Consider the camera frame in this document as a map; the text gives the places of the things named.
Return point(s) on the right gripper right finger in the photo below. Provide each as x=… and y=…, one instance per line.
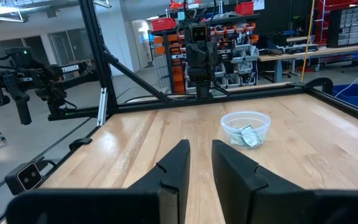
x=275, y=205

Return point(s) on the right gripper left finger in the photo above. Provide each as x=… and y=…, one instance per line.
x=104, y=208

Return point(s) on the green white sweetener packet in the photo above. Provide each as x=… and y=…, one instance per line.
x=251, y=137
x=235, y=139

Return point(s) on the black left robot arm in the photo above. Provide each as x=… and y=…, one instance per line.
x=204, y=90

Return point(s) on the black shelving rack with bins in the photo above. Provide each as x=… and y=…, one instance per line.
x=172, y=62

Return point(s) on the red storage bin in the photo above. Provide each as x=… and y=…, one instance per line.
x=163, y=24
x=245, y=8

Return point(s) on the black table clamp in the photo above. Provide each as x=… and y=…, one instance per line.
x=79, y=143
x=322, y=82

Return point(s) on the clear plastic cup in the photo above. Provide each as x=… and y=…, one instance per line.
x=228, y=124

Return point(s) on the black bench device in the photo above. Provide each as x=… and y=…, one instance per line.
x=300, y=48

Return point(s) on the wooden top workbench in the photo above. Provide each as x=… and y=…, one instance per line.
x=322, y=52

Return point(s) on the grey parts drawer cabinet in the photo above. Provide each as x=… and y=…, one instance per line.
x=356, y=25

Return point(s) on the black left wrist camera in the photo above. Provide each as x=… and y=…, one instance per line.
x=199, y=32

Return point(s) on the black table-level camera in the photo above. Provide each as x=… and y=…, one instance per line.
x=26, y=179

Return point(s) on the silver aluminium bracket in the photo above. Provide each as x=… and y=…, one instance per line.
x=102, y=107

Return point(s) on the black aluminium frame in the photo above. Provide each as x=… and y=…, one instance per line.
x=96, y=56

